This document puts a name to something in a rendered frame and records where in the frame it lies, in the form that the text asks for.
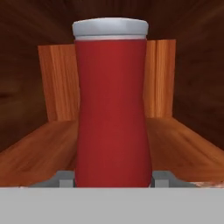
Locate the red condiment bottle grey cap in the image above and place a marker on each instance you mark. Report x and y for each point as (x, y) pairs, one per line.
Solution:
(112, 116)

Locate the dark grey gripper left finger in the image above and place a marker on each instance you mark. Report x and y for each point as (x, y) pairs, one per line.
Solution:
(62, 180)

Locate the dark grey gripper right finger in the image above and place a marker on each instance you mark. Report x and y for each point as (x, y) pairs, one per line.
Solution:
(163, 180)

